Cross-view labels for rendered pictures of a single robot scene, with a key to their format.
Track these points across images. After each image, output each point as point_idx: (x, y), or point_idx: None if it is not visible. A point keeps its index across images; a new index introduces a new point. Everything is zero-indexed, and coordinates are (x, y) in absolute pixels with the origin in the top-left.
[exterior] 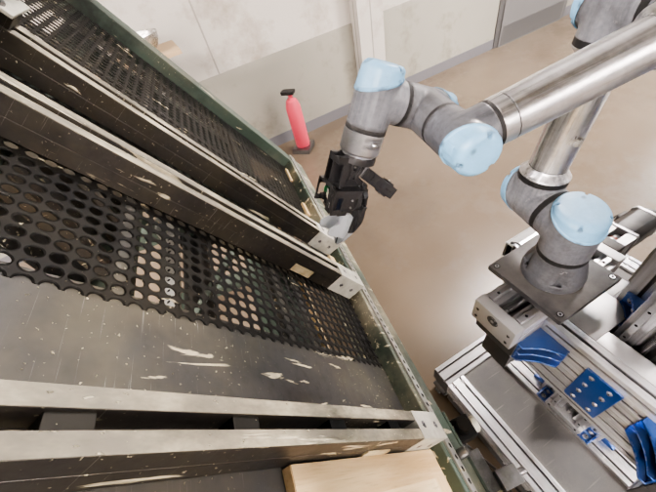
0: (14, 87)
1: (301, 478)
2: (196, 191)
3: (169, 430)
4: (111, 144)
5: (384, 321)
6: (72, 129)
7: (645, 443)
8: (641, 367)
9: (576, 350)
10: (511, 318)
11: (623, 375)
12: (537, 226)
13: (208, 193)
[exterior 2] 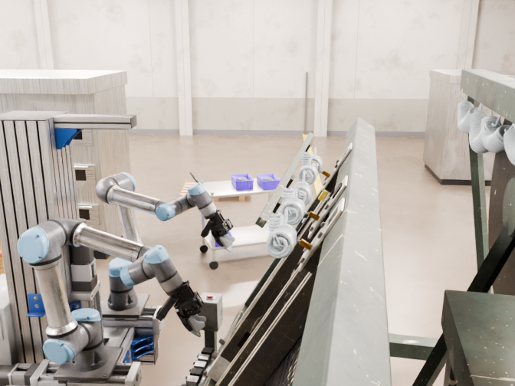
0: None
1: None
2: (258, 325)
3: None
4: (286, 286)
5: None
6: (296, 269)
7: (139, 348)
8: (112, 344)
9: (119, 362)
10: (132, 367)
11: (122, 345)
12: (92, 335)
13: (252, 335)
